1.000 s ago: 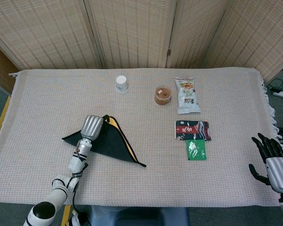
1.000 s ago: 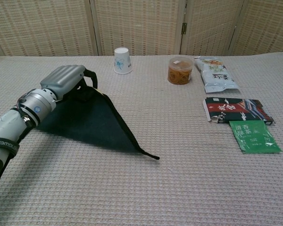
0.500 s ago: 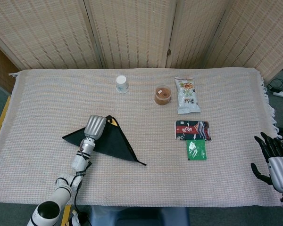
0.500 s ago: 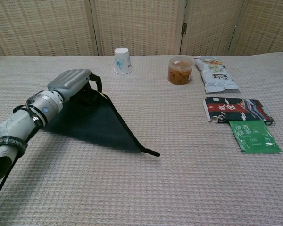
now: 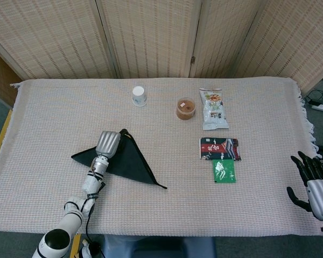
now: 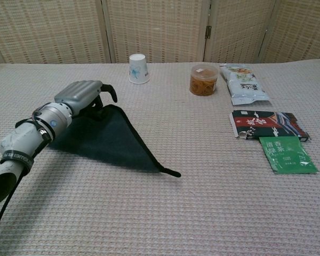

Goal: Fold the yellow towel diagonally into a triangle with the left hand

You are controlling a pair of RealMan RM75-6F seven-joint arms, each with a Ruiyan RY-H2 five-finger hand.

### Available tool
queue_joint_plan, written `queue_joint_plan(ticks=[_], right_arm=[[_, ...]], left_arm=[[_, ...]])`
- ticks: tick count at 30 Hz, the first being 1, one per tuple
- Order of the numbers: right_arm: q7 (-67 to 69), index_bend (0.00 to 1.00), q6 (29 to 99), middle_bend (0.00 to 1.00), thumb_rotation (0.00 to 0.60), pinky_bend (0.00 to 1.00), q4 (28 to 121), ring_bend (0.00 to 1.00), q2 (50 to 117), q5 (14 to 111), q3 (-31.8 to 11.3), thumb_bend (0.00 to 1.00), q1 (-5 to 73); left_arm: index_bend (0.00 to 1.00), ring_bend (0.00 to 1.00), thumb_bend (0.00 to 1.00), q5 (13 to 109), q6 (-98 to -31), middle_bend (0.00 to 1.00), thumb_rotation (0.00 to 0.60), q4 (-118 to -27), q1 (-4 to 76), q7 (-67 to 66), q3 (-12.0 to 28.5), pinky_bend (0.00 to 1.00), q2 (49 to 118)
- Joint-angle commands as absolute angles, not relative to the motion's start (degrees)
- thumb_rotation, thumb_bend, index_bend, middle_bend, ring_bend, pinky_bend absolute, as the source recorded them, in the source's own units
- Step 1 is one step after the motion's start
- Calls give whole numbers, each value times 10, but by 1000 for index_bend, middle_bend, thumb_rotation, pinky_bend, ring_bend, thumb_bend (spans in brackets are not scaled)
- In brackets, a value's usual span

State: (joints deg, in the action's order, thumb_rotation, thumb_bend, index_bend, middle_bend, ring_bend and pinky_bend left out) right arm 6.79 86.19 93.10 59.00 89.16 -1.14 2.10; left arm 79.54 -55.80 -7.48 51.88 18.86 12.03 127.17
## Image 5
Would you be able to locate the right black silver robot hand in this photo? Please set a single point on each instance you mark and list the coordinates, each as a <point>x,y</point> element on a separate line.
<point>320,196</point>

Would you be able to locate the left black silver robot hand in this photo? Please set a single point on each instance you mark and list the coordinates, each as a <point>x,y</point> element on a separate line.
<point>107,143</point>

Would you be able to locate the yellow cloth with black back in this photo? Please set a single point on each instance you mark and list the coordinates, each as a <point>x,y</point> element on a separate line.
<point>132,164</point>

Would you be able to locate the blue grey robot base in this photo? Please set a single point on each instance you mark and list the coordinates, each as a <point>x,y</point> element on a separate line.
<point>161,247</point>

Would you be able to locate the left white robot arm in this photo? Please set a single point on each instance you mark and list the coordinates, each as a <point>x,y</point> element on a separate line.
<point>78,212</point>

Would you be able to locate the white paper cup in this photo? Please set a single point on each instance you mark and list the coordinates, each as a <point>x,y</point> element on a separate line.
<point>139,96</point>

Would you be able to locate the clear jar of rubber bands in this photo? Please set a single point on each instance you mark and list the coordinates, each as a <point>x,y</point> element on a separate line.
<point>186,108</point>

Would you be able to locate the green tea sachet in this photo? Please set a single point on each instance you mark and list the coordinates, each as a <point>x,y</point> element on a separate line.
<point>224,172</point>

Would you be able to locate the beige woven fringed tablecloth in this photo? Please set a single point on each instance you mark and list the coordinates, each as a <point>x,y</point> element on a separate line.
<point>191,209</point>

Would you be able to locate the dark packet with red band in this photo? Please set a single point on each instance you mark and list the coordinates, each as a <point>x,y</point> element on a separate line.
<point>218,149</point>

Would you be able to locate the white snack bag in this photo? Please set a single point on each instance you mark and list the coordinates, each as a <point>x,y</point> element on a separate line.
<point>214,113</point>

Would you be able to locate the woven bamboo folding screen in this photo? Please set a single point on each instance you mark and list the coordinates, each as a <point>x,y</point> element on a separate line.
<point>150,37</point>

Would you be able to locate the brass screen hinge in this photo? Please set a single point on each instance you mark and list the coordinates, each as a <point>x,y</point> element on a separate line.
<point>193,60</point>

